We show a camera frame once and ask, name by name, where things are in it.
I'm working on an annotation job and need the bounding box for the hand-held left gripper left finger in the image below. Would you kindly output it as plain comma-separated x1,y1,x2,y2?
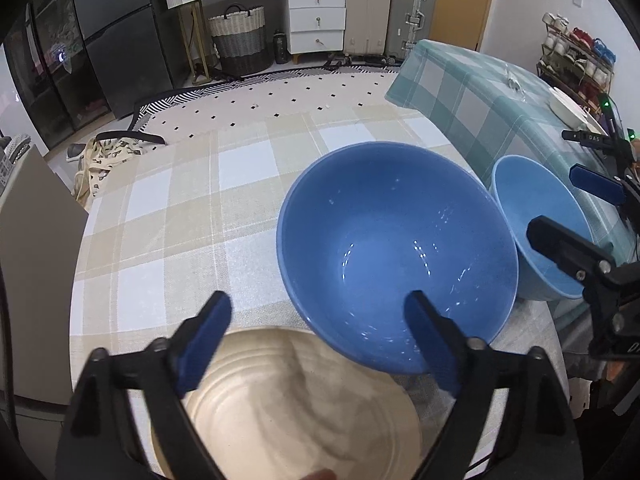
55,290,233,480

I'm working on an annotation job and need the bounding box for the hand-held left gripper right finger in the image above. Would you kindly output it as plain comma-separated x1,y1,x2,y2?
404,290,585,480

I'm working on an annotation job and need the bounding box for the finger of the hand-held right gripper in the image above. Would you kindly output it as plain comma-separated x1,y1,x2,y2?
526,215,640,306
561,129,640,233

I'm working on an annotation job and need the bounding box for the light blue bowl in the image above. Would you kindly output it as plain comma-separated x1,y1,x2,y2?
489,155,593,302

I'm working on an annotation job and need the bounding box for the cream round plate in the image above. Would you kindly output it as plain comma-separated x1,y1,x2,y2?
150,326,423,480

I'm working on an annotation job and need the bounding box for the large dark blue bowl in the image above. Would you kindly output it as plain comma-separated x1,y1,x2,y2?
276,141,518,375

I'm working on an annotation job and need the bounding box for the white plate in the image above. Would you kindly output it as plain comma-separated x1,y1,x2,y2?
549,87,608,131

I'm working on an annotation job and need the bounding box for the beige checked tablecloth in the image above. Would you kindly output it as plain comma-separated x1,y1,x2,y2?
69,105,571,480

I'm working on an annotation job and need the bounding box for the shoe rack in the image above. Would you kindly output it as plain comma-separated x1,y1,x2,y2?
536,12,617,111

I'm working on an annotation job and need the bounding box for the clear plastic wrapper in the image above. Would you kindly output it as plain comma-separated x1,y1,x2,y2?
502,62,526,98

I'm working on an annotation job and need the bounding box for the grey chair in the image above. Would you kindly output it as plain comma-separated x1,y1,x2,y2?
0,147,90,441

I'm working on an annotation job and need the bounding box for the printed tote bag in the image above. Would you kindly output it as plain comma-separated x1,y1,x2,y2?
72,137,146,211

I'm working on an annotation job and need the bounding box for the wooden door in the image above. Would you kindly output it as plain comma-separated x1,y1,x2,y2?
427,0,500,51

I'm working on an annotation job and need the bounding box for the black and white rug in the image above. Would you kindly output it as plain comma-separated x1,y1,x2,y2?
131,66,401,147

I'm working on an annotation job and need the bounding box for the silver suitcase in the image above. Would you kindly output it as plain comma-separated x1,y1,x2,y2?
385,0,437,61

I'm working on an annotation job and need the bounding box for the white plastic basket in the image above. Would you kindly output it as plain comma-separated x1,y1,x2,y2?
0,134,32,196

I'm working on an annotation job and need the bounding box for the beige suitcase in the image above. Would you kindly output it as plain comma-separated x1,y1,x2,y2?
344,0,392,57

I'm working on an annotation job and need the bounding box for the two-tone wicker basket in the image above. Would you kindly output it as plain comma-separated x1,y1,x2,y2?
208,4,266,75

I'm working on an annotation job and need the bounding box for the glass door cabinet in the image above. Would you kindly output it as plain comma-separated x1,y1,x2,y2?
5,0,116,148

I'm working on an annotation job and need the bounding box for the dark grey refrigerator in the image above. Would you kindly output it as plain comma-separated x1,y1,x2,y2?
70,0,176,118

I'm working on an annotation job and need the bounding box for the white drawer desk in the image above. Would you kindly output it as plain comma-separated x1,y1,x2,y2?
164,0,347,86

